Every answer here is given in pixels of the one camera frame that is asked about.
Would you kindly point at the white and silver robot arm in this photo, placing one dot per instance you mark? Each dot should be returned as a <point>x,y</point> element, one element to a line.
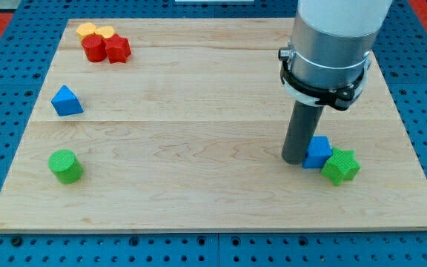
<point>327,57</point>

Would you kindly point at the blue cube block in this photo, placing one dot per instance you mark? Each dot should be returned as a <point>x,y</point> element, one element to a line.
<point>318,152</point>

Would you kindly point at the wooden board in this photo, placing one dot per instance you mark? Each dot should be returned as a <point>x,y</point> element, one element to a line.
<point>187,134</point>

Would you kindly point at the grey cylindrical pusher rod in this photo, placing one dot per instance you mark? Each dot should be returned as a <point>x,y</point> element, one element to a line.
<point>301,128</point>

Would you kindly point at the red star block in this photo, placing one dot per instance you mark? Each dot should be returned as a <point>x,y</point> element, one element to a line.
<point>117,49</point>

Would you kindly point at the green star block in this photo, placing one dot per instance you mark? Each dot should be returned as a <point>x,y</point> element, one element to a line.
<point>341,166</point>

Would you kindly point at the yellow heart block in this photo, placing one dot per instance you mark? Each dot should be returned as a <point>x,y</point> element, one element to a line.
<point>105,31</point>

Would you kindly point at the red cylinder block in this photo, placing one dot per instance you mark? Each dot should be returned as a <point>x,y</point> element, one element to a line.
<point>94,48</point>

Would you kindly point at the blue triangular prism block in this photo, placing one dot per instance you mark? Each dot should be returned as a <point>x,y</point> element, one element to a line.
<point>66,103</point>

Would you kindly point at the green cylinder block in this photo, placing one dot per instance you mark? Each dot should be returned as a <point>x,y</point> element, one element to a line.
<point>65,166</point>

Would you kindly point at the yellow hexagon block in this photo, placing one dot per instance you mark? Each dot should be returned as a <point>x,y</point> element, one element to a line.
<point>85,30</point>

